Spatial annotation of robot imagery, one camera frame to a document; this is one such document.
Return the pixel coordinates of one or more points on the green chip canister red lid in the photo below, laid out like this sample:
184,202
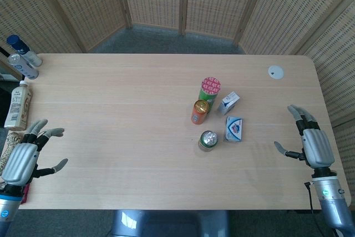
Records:
209,92

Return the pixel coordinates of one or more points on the woven folding screen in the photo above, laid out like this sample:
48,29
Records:
177,1

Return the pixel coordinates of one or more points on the blue white soap box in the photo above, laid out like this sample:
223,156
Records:
234,129

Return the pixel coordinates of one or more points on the patterned snack packet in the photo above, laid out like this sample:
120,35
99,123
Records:
7,148

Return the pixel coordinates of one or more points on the beige milk tea bottle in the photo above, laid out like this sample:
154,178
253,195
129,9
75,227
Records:
18,106

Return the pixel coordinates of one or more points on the blue capped white bottle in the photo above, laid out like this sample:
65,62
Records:
23,51

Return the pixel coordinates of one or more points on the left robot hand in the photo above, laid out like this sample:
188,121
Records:
21,156

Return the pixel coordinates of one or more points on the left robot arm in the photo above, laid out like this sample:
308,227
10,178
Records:
7,205

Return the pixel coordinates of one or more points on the small white blue carton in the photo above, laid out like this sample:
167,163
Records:
228,103

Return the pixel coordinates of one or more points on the red snack wrapper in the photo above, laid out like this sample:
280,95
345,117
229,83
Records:
25,194

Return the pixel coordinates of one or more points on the green tin can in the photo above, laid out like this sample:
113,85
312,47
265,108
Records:
208,141

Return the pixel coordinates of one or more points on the clear capped blue label bottle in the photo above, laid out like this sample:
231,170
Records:
22,67

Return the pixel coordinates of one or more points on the orange soda can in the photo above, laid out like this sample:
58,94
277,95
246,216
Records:
199,112

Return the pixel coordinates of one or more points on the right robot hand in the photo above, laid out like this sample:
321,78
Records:
317,144

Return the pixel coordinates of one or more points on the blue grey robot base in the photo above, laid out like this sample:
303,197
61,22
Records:
169,223

